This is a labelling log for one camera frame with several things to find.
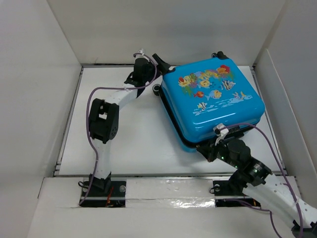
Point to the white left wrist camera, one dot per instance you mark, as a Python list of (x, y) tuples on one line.
[(140, 54)]

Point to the white right side panel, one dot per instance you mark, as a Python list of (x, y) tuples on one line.
[(289, 138)]

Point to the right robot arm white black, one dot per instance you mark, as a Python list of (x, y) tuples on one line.
[(254, 179)]

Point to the white front foam board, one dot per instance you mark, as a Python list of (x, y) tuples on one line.
[(155, 208)]

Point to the aluminium front rail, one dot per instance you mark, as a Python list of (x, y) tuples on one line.
[(55, 175)]

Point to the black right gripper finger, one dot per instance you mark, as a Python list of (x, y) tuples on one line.
[(207, 152), (206, 146)]

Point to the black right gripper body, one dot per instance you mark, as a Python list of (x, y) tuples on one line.
[(222, 152)]

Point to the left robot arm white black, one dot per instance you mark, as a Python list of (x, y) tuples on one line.
[(102, 115)]

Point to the blue kids suitcase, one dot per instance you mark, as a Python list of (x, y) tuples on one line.
[(200, 95)]

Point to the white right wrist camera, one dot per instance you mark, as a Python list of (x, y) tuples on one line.
[(221, 132)]

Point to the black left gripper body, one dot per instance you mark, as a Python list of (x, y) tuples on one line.
[(150, 72)]

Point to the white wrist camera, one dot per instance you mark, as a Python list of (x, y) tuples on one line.
[(140, 54), (221, 132)]

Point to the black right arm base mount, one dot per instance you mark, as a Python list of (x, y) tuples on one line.
[(227, 196)]

